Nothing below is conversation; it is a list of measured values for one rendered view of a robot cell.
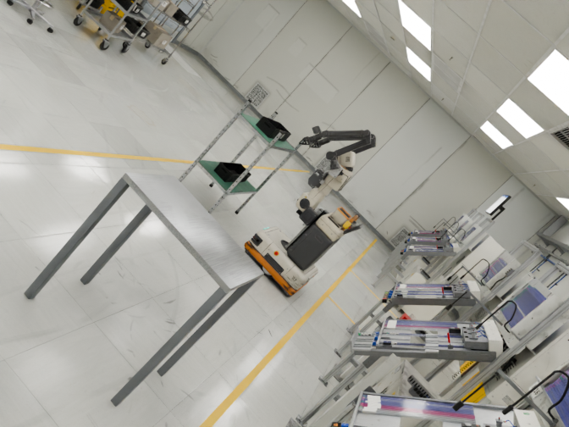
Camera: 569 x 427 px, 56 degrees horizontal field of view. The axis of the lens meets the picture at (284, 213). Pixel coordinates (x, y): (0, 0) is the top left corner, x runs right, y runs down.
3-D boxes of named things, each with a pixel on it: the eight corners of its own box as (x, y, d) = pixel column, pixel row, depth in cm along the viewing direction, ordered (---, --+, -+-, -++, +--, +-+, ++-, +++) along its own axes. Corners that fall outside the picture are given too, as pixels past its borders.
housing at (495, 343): (488, 363, 321) (488, 339, 320) (481, 339, 368) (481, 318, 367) (503, 363, 318) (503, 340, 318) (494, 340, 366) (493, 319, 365)
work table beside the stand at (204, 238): (84, 278, 296) (174, 175, 278) (164, 374, 284) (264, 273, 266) (23, 293, 253) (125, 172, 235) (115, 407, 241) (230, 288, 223)
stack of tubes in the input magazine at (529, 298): (510, 329, 318) (546, 299, 311) (499, 309, 367) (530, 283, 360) (527, 344, 316) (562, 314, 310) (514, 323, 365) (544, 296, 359)
